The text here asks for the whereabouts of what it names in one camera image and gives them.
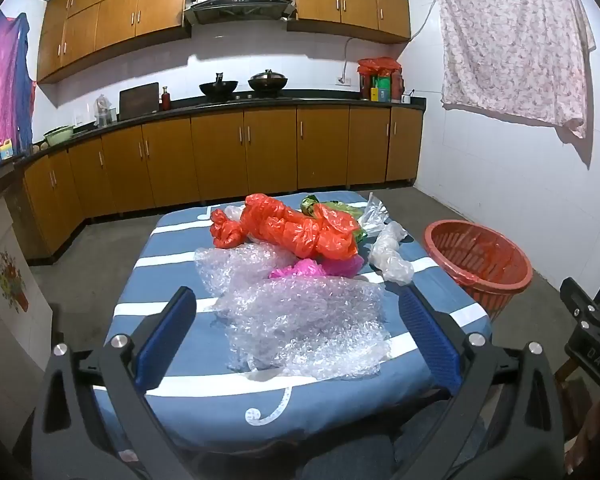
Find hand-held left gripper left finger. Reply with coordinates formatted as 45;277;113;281
32;286;198;480

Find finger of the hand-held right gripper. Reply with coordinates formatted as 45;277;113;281
560;277;600;330

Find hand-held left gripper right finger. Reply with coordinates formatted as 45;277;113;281
399;285;566;480

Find red plastic basket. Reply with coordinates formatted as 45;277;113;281
424;219;533;322

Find large red plastic bag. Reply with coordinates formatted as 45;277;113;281
244;193;363;261

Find green plastic bag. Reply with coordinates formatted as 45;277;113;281
300;194;368;243

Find white crumpled plastic bag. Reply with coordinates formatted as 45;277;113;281
369;221;415;286

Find small bubble wrap sheet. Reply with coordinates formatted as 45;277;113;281
195;242;301;311

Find blue striped table cloth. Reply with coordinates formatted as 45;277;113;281
92;190;493;456

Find large bubble wrap sheet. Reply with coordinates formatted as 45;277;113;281
215;277;396;381

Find small red plastic bag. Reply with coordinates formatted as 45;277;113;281
210;208;248;249

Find clear plastic bag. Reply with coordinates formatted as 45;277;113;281
360;192;394;237

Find pink plastic bag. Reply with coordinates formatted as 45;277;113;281
269;257;366;281

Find white panel with flower print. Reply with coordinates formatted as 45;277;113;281
0;195;56;396

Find wooden base cabinets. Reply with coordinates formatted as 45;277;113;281
22;102;425;262

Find green basin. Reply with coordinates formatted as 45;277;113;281
43;125;76;148

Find clear jar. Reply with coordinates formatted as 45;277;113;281
94;94;116;128

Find dark cutting board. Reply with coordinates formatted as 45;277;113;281
118;82;161;121

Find black wok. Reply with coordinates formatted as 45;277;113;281
199;74;239;100

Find black kitchen countertop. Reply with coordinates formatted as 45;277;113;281
0;91;427;181

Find hanging pink floral cloth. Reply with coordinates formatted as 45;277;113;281
432;0;597;140

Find black pot with lid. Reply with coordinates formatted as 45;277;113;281
248;70;288;97

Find red bag over containers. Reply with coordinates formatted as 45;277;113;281
357;57;403;78

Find hanging purple pink cloth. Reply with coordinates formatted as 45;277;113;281
0;9;36;173

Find white power cable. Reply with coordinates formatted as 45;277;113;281
342;36;357;80

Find wooden wall cabinet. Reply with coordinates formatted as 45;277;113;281
36;0;192;85
287;0;412;45

